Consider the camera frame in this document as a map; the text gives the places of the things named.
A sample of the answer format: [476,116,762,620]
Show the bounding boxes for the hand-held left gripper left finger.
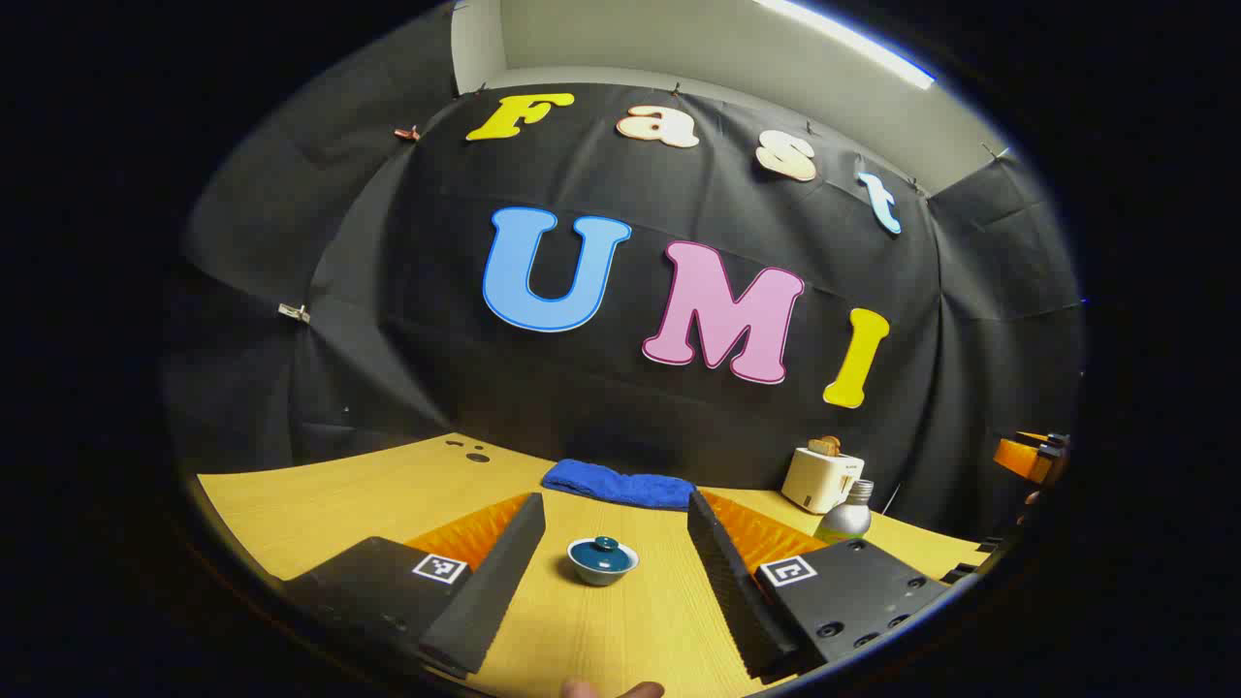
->
[276,492,547,678]

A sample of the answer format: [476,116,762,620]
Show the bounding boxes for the silver water bottle green label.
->
[814,479,875,544]

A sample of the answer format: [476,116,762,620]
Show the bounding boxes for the white toaster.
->
[781,444,866,515]

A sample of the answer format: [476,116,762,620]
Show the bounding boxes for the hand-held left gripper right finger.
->
[685,489,959,684]

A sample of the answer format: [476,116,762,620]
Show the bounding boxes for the blue folded towel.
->
[541,459,699,512]

